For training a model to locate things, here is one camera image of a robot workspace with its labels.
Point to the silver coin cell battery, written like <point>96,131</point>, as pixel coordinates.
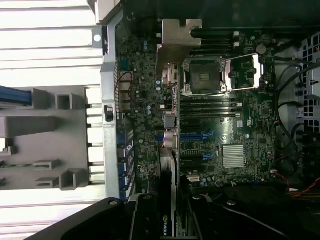
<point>262,48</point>

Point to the short blue expansion slot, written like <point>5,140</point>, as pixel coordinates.
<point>208,156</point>

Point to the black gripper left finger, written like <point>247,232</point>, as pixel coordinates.
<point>145,217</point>

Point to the CPU socket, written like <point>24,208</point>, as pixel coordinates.
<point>202,75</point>

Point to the black RAM slot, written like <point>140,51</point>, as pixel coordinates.
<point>207,104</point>
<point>220,43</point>
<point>207,100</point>
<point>207,115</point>
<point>207,110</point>
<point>217,37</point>
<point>215,48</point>

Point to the white expansion slot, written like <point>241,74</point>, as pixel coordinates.
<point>193,178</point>

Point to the green motherboard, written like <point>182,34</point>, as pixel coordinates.
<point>145,82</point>

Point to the green RAM stick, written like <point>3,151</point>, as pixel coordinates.
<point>15,166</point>

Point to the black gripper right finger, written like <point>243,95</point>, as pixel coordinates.
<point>197,220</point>

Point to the metal socket cover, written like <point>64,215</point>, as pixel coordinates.
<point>257,72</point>

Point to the perforated metal drive cage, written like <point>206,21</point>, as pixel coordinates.
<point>312,82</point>

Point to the long blue expansion slot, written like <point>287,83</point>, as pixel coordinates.
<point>195,137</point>

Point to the grey plastic parts rack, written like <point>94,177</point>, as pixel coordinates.
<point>45,130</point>

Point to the silver finned chipset heatsink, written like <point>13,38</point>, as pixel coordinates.
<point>233,155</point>

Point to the open black PC case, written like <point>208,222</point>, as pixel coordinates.
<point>108,75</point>

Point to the hard disk in blue carrier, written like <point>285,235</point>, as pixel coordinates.
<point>15,96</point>

